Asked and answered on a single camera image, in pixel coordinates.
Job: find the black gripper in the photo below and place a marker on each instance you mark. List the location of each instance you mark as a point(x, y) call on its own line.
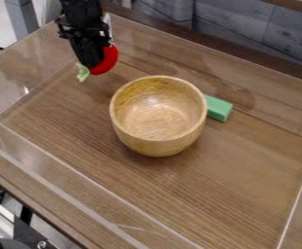
point(89, 51)

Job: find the red plush strawberry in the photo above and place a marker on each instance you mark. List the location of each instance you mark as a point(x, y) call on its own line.
point(103, 67)

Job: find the wooden bowl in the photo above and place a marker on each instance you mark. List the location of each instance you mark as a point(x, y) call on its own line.
point(158, 113)

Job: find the green sponge block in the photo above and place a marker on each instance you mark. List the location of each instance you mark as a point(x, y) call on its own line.
point(218, 108)

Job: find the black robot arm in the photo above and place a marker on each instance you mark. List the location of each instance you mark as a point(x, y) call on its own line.
point(83, 13)

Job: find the black clamp base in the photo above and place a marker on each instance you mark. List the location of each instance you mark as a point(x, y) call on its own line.
point(19, 236)

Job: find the clear acrylic tray enclosure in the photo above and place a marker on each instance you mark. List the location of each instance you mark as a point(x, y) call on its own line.
point(221, 195)

